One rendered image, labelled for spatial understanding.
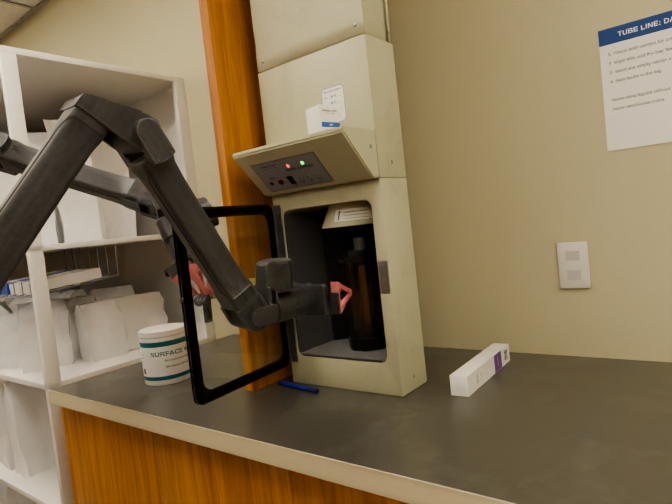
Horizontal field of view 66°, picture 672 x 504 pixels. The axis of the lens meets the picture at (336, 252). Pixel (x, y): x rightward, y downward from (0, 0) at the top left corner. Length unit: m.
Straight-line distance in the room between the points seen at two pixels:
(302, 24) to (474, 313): 0.87
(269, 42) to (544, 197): 0.78
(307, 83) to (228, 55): 0.24
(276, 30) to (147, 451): 1.05
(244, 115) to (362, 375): 0.69
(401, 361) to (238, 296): 0.40
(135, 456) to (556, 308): 1.12
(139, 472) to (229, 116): 0.91
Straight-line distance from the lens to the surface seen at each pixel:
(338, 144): 1.06
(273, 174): 1.21
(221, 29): 1.40
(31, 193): 0.83
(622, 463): 0.90
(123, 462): 1.55
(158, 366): 1.52
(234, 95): 1.36
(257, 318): 0.99
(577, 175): 1.40
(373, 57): 1.18
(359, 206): 1.20
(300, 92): 1.26
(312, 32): 1.26
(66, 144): 0.84
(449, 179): 1.51
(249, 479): 1.15
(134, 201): 1.25
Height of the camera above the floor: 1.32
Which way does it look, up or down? 3 degrees down
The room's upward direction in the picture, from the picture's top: 6 degrees counter-clockwise
